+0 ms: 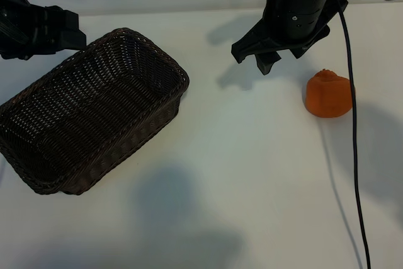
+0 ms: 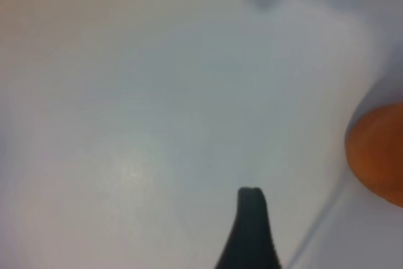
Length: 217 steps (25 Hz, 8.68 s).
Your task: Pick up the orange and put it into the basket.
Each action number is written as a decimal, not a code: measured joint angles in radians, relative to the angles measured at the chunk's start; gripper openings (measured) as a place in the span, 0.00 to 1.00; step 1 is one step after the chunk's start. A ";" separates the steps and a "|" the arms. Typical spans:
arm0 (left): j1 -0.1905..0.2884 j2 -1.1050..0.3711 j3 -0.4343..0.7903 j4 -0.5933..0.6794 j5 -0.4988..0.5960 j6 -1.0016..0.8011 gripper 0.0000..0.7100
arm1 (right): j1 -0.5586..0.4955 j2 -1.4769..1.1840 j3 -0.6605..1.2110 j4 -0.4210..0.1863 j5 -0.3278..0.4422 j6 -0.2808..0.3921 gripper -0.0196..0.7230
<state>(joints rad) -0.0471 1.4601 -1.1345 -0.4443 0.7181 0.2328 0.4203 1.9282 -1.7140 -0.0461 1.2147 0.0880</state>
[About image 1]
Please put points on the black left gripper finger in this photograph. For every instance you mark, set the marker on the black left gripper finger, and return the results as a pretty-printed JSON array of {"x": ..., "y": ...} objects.
[
  {"x": 70, "y": 20},
  {"x": 74, "y": 39}
]

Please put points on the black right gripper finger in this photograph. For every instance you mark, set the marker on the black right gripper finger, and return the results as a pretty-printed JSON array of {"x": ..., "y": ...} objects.
[
  {"x": 267, "y": 62},
  {"x": 248, "y": 45}
]

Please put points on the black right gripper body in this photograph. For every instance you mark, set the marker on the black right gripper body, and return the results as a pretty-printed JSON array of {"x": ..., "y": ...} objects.
[{"x": 299, "y": 29}]

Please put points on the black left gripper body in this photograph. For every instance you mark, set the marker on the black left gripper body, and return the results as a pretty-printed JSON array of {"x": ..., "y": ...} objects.
[{"x": 41, "y": 29}]

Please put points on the orange toy fruit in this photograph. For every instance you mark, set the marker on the orange toy fruit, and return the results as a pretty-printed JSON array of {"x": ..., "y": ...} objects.
[{"x": 327, "y": 99}]

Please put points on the dark brown wicker basket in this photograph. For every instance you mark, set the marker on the dark brown wicker basket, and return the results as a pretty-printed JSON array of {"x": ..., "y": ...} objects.
[{"x": 94, "y": 108}]

